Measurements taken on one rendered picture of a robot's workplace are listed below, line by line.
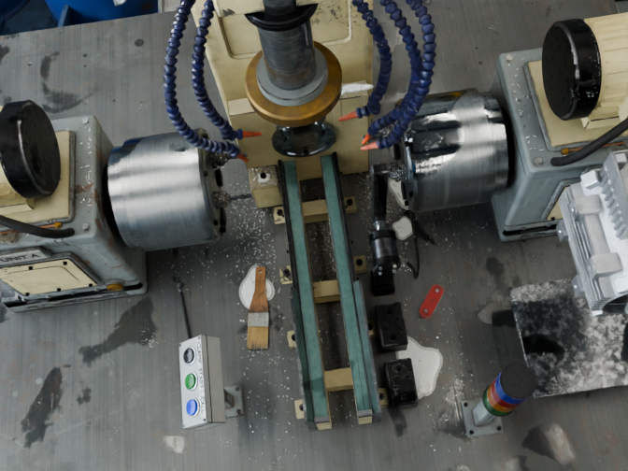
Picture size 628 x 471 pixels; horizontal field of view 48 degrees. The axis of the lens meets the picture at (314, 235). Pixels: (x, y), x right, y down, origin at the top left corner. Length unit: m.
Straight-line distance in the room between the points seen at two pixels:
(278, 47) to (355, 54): 0.44
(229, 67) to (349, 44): 0.26
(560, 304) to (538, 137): 0.37
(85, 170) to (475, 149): 0.79
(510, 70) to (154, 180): 0.77
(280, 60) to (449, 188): 0.48
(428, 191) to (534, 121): 0.25
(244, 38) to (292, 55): 0.34
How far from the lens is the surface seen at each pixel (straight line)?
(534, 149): 1.47
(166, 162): 1.48
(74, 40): 2.22
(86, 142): 1.57
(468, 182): 1.49
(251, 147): 1.64
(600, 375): 1.60
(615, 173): 1.16
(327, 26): 1.53
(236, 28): 1.51
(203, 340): 1.41
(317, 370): 1.53
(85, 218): 1.48
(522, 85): 1.55
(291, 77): 1.25
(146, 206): 1.48
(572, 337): 1.60
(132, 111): 2.02
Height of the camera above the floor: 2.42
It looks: 67 degrees down
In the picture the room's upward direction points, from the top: 11 degrees counter-clockwise
